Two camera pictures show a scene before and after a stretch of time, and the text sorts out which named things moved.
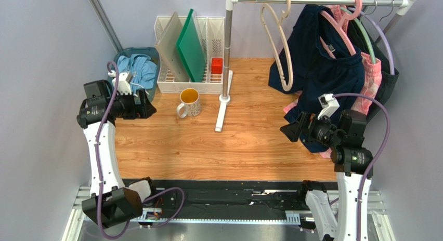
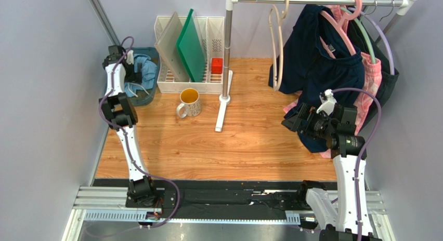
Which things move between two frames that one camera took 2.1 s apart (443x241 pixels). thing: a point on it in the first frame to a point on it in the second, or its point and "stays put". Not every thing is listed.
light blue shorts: (144, 70) stays put
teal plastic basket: (154, 55) stays put
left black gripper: (143, 110) to (136, 77)
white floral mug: (190, 98) stays put
